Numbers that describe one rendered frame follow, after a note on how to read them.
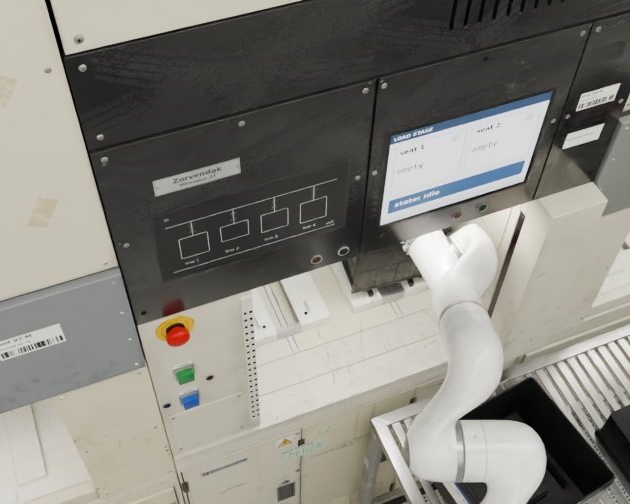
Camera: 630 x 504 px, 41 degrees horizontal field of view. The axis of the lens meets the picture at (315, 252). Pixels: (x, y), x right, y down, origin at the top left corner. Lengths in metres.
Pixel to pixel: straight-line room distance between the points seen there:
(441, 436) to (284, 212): 0.43
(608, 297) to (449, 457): 0.92
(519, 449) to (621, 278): 0.92
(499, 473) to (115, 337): 0.65
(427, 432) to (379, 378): 0.59
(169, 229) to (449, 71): 0.46
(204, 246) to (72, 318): 0.23
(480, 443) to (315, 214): 0.45
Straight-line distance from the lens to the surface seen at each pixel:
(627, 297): 2.24
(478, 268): 1.62
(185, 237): 1.26
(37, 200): 1.14
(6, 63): 0.99
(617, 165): 1.67
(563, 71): 1.38
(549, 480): 2.03
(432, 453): 1.39
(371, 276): 1.94
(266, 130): 1.16
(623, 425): 2.03
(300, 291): 2.03
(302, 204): 1.30
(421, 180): 1.39
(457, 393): 1.38
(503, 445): 1.41
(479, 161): 1.43
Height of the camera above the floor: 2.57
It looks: 53 degrees down
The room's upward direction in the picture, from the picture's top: 2 degrees clockwise
